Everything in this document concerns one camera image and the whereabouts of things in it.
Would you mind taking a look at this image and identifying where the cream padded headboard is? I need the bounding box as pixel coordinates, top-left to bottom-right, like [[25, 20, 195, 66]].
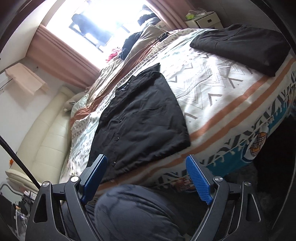
[[17, 87, 74, 184]]

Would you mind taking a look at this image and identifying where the black button-up shirt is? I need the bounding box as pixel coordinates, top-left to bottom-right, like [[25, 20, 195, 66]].
[[87, 63, 191, 182]]

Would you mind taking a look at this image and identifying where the left pink curtain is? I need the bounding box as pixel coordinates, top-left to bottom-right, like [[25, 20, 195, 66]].
[[26, 25, 100, 88]]

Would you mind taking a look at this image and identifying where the cream bedside nightstand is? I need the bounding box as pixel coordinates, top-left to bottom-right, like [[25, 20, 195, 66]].
[[185, 12, 224, 30]]

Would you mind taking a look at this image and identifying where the folded black garment stack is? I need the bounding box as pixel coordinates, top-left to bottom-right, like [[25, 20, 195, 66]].
[[190, 24, 290, 77]]

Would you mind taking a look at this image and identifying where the beige brown duvet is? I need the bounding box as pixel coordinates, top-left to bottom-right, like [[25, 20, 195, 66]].
[[70, 25, 168, 126]]

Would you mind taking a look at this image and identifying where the pink curtain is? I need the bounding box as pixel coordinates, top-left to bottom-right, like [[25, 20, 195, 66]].
[[26, 25, 100, 88], [147, 0, 195, 30]]

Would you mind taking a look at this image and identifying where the small black device on bed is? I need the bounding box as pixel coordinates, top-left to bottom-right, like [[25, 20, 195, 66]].
[[156, 32, 170, 42]]

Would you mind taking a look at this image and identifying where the light green pillow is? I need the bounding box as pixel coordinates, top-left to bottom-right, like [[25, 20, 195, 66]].
[[71, 94, 89, 118]]

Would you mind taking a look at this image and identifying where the dark crumpled clothes pile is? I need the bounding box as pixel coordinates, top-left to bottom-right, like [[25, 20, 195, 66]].
[[119, 31, 142, 60]]

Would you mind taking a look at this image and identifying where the hanging dark jacket left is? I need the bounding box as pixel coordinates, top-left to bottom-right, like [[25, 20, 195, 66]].
[[72, 14, 111, 42]]

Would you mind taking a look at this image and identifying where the red garment by window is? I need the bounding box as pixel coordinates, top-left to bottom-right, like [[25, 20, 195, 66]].
[[106, 48, 121, 62]]

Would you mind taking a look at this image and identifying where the black cable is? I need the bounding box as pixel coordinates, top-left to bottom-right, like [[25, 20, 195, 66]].
[[0, 135, 42, 188]]

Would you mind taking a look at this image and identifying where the patterned white geometric blanket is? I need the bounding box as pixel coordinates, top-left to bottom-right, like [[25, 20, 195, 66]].
[[59, 29, 295, 193]]

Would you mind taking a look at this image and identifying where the person's patterned grey leg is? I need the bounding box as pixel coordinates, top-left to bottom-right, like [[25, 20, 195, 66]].
[[85, 184, 188, 240]]

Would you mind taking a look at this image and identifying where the right pink curtain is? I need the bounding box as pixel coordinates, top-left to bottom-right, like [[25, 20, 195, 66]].
[[147, 0, 195, 30]]

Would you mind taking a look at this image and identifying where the dark pillow by window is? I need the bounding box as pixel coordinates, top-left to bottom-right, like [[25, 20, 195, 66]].
[[137, 13, 160, 26]]

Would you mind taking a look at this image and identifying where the green item on nightstand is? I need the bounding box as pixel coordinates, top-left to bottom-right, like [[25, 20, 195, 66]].
[[185, 13, 195, 21]]

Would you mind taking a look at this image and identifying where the beige air conditioner cover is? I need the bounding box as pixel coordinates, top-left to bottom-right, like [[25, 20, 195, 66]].
[[5, 63, 49, 95]]

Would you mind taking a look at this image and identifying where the plush toy on bed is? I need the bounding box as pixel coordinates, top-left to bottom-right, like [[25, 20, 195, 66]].
[[63, 94, 82, 112]]

